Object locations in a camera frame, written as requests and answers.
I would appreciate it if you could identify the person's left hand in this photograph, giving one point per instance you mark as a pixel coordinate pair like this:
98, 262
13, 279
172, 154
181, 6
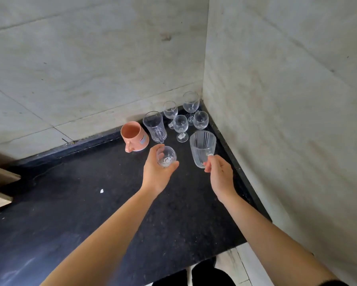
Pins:
153, 174

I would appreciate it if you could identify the person's right hand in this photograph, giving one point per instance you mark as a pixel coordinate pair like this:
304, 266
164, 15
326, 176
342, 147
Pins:
221, 178

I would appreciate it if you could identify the person's right thumb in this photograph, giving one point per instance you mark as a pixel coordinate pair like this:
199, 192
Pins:
208, 166

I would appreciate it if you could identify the person's left thumb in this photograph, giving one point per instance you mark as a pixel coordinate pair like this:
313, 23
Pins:
172, 167

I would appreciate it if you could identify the small round stemmed glass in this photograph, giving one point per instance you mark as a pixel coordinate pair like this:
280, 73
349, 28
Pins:
168, 154

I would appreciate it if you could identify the ribbed clear glass mug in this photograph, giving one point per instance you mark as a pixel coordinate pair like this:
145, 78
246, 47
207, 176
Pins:
201, 145

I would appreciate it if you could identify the person's left forearm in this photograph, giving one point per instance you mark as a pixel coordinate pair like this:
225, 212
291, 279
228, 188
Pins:
107, 244

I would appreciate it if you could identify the person's right forearm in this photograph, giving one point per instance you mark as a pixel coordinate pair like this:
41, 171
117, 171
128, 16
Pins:
273, 247

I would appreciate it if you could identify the plain clear glass mug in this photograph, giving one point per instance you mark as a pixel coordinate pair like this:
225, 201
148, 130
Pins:
155, 126

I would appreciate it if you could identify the clear stemmed wine glass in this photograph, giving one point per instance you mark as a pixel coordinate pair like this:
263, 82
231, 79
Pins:
170, 110
201, 119
180, 123
191, 104

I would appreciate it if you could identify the pink ceramic mug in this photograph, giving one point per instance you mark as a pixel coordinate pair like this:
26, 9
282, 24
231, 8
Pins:
135, 136

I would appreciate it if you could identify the person's black trousers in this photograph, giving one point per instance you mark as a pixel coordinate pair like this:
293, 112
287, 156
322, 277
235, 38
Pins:
205, 274

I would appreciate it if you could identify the person's black sleeve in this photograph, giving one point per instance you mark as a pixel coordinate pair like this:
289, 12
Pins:
333, 283

